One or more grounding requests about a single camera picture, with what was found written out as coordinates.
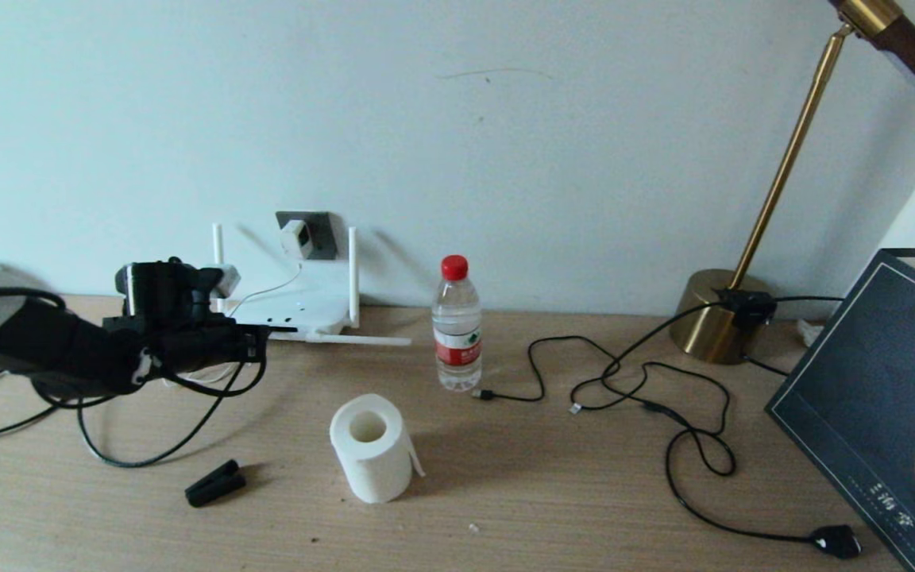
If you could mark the white toilet paper roll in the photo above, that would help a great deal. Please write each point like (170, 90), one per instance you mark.
(370, 469)

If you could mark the small black plastic clip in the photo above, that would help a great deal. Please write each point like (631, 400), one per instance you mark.
(215, 483)

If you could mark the white router with antennas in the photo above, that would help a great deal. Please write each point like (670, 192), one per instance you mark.
(314, 310)

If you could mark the clear water bottle red cap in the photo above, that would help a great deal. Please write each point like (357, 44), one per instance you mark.
(457, 334)

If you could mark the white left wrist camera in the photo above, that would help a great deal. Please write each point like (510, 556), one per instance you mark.
(229, 281)

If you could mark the white power adapter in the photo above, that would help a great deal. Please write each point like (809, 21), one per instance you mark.
(296, 238)

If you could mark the dark blue gift bag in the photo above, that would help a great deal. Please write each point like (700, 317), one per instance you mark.
(847, 381)

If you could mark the grey wall socket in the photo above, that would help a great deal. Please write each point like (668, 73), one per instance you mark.
(326, 237)

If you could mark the brass desk lamp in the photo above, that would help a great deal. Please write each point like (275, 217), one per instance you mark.
(708, 326)

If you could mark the small white crumpled item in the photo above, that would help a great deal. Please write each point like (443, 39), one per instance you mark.
(808, 332)

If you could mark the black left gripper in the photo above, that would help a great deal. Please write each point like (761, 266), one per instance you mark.
(183, 338)

